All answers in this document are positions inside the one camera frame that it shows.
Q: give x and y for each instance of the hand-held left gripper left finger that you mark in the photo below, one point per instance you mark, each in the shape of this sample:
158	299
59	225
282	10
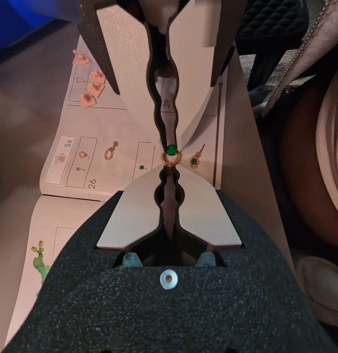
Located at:
130	215

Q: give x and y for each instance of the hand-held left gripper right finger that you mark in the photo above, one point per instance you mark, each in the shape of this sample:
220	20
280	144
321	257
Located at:
207	215

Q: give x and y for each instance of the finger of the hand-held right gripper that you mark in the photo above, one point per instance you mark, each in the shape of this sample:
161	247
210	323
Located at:
193	77
127	60

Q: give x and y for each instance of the green stud piece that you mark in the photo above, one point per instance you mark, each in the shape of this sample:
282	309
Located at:
171	149

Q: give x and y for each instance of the grey desk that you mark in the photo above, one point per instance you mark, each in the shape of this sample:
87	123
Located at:
25	110

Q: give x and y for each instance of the pink petal piece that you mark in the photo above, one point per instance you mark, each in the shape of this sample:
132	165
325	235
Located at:
87	100
95	89
97	77
80	59

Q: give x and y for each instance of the open instruction booklet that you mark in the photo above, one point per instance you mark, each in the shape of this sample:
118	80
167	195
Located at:
124	132

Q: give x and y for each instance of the blue plastic storage bin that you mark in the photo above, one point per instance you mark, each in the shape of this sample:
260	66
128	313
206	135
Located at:
14	22

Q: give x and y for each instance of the person's dark trousers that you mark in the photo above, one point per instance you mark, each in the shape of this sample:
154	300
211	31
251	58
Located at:
268	154

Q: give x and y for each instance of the black mesh chair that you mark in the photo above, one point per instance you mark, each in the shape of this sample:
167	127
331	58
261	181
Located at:
268	19

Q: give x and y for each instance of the grey zip jacket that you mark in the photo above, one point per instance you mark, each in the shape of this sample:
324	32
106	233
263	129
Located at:
323	41

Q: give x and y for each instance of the beige shoe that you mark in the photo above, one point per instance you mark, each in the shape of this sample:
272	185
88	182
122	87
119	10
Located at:
323	289

